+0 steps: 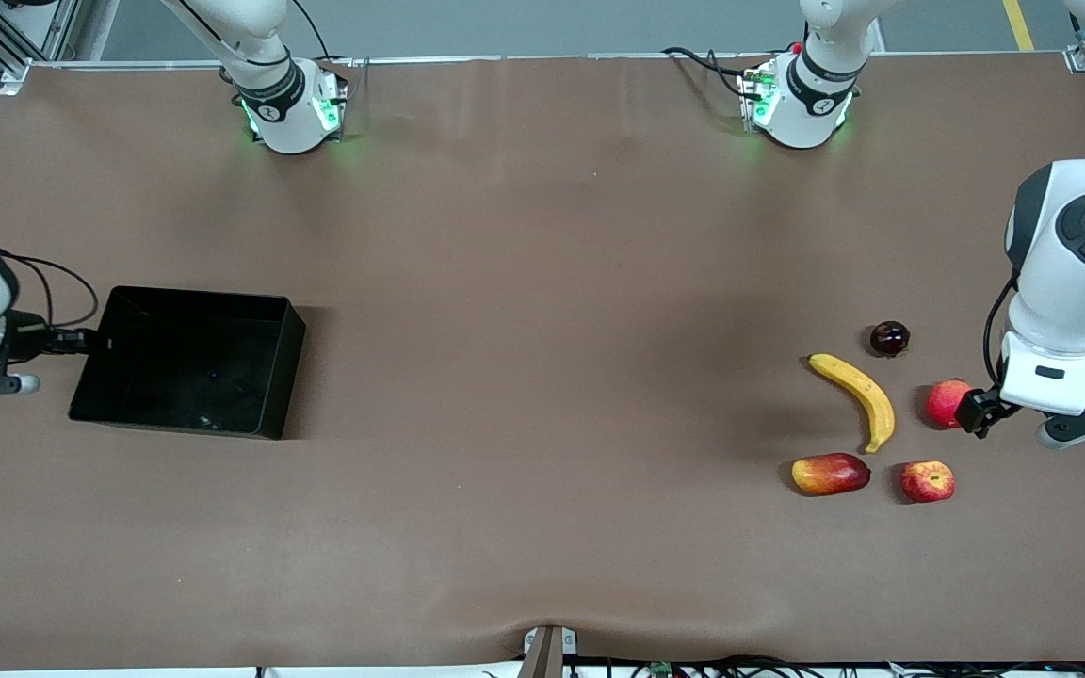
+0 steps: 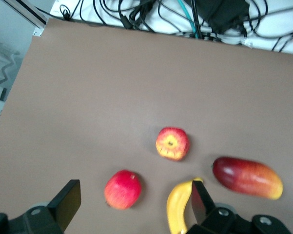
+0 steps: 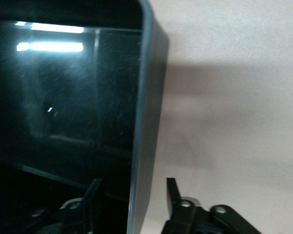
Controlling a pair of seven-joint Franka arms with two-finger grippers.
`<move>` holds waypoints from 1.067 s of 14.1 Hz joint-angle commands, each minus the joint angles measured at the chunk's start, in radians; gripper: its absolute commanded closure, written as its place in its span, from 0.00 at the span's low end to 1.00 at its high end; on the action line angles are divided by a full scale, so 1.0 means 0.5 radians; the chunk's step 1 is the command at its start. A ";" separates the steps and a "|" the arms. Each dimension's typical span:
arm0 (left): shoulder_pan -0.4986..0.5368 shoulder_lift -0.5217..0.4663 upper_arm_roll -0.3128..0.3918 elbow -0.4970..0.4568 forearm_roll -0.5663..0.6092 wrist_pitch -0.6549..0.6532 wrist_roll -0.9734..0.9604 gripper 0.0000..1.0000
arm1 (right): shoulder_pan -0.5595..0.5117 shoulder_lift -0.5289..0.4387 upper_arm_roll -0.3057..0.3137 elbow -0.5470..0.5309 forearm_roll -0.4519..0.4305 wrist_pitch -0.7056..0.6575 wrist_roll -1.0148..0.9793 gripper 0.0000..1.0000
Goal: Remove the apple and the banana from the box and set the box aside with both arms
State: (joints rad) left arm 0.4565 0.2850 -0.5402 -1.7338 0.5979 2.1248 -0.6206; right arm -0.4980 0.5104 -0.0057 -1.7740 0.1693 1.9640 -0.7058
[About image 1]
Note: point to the brown table mat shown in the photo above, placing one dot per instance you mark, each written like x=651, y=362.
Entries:
x=505, y=377

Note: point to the round red peach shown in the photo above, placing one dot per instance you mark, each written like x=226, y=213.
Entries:
x=946, y=403

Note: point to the yellow banana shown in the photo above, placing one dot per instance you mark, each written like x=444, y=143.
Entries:
x=867, y=395

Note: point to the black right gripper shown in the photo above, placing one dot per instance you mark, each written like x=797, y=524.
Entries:
x=27, y=342

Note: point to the small red yellow apple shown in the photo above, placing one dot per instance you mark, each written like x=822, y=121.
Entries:
x=927, y=481

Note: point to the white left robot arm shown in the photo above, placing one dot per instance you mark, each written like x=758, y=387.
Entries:
x=1070, y=282

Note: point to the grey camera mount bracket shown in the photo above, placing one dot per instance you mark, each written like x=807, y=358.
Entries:
x=547, y=654

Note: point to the black plastic box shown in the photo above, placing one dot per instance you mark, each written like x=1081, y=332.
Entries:
x=185, y=377

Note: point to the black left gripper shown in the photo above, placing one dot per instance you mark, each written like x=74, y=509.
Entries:
x=978, y=411

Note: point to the red yellow mango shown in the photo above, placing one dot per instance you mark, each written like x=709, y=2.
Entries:
x=830, y=474

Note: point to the dark red plum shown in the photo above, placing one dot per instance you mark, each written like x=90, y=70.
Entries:
x=889, y=339

